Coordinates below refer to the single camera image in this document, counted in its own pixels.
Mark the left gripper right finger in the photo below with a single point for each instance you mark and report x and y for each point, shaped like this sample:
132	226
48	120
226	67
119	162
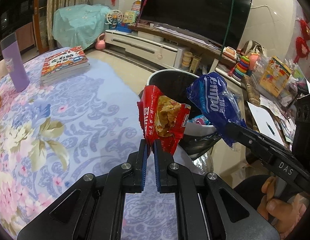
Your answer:
206	207

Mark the colourful children's book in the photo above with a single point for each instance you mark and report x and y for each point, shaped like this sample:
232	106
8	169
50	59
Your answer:
64	64

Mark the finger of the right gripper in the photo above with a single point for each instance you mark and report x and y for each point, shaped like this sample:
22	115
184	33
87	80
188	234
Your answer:
258	144

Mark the wooden sliding door frame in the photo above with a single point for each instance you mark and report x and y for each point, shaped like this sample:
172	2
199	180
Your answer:
40	25

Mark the teal cloth covered furniture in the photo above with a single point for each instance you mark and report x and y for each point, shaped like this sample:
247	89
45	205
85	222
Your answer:
79	25

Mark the red snack bag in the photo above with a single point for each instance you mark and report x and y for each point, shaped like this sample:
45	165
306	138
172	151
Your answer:
162	118

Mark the black flat screen television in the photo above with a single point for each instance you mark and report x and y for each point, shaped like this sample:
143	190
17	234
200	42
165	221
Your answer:
221	21

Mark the rainbow stacking ring toy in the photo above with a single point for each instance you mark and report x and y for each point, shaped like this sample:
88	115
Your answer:
241	68

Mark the person's right hand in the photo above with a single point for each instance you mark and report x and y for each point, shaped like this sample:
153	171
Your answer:
288	214

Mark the toy ferris wheel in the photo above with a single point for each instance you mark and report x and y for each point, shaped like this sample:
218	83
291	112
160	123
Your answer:
114	18

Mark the purple water bottle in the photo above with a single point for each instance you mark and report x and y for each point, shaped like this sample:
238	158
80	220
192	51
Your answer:
14	63

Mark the white TV cabinet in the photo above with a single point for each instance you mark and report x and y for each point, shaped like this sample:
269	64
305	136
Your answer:
165	48

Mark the pink kettlebell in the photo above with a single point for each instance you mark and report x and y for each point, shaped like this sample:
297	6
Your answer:
100	42

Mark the blue candy wrapper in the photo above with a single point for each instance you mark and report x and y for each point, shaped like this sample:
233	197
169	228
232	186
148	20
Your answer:
200	120

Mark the white round trash bin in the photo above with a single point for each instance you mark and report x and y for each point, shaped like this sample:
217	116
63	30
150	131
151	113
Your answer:
197	139

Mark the floral tablecloth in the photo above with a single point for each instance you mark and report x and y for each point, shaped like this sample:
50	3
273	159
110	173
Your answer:
52	136

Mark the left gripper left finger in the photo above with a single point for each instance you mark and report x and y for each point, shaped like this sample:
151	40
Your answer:
93	207

